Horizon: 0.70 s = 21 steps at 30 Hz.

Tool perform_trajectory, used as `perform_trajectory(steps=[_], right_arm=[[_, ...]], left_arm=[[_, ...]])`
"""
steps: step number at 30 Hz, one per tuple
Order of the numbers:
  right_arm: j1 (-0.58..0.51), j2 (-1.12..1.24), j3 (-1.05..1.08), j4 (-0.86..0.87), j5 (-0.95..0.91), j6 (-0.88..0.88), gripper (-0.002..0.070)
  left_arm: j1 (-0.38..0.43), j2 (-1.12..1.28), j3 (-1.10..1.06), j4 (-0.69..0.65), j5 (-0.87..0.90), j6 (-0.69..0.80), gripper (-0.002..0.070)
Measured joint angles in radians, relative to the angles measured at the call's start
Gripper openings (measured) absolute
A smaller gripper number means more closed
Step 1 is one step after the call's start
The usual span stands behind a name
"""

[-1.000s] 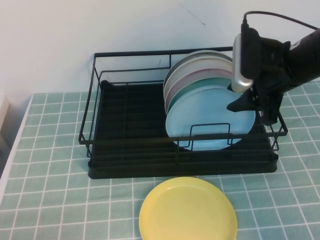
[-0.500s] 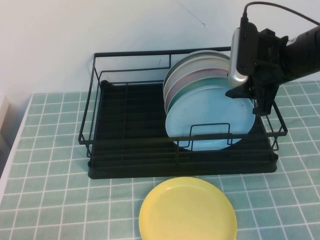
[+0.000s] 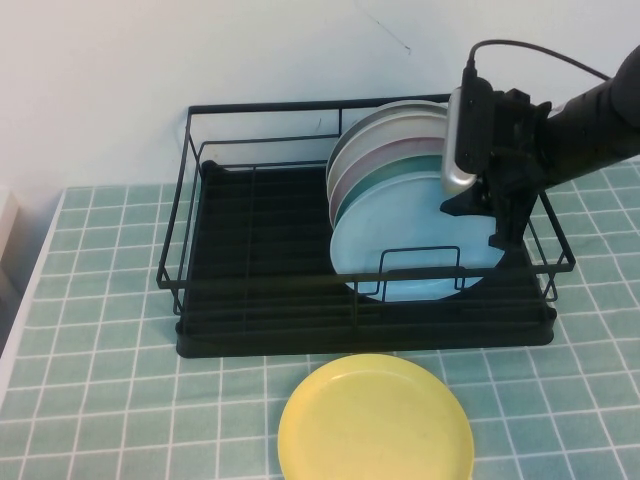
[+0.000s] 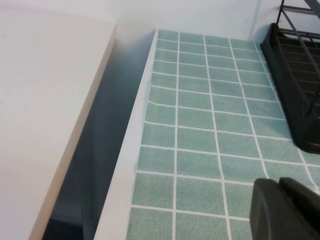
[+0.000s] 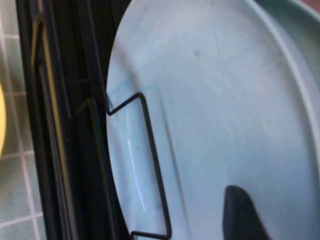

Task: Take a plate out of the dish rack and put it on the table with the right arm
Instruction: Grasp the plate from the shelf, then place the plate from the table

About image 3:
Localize green checked tablecloth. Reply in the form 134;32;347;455
0;162;640;480

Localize light blue plate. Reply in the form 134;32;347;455
330;173;507;305

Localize black wire dish rack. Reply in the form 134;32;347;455
155;93;574;360

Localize pink plate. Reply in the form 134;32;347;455
327;135;445;211

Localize yellow plate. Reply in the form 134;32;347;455
277;353;475;480

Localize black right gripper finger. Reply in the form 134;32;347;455
438;185;499;217
487;192;540;251

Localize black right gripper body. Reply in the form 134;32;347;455
479;87;554;204

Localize cream plate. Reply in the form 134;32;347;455
325;110;448;201

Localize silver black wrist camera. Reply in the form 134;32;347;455
439;69;497;197

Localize black camera cable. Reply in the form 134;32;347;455
465;40;614;81

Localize olive grey plate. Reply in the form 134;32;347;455
344;98;450;126

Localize green plate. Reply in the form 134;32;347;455
333;153;445;229

